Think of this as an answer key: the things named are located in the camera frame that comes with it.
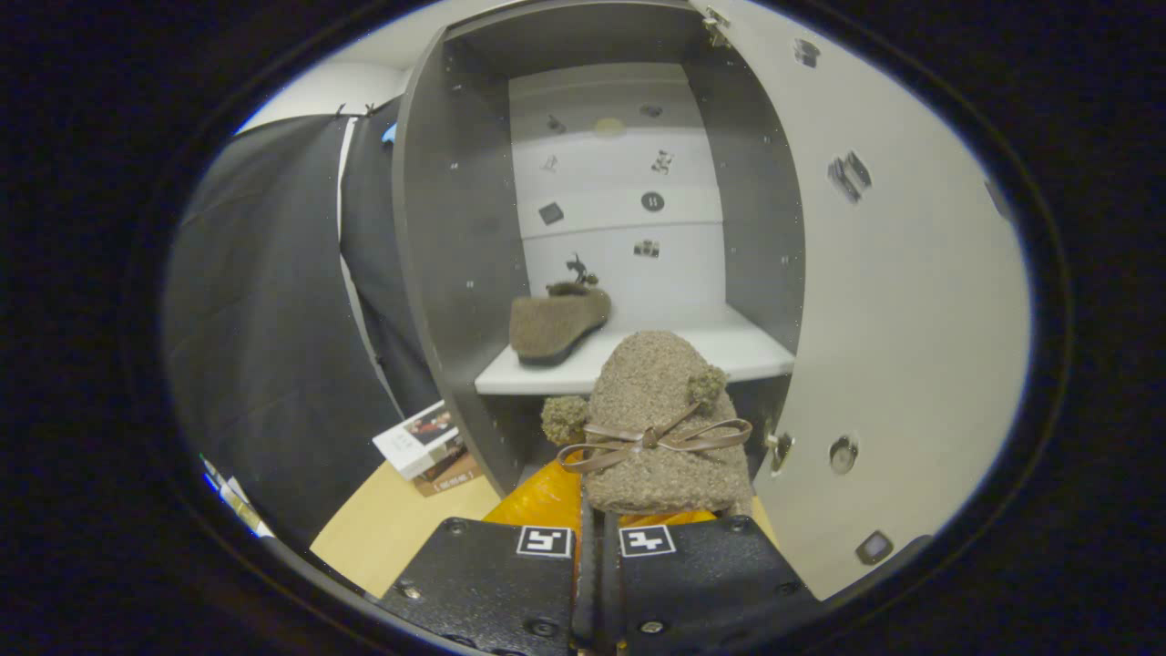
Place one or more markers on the brown book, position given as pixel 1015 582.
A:
pixel 451 476

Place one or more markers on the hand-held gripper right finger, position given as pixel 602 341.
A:
pixel 710 574

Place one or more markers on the white book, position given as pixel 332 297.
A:
pixel 410 446

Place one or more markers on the black backdrop cloth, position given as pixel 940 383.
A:
pixel 264 364

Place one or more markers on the beige shoe cabinet door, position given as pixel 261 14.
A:
pixel 911 319

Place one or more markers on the cluttered white side table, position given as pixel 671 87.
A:
pixel 232 501

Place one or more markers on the brown fuzzy shoe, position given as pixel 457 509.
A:
pixel 556 323
pixel 656 383

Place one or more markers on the row of black cloth clips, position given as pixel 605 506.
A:
pixel 340 110

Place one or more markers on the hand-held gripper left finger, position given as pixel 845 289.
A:
pixel 501 574

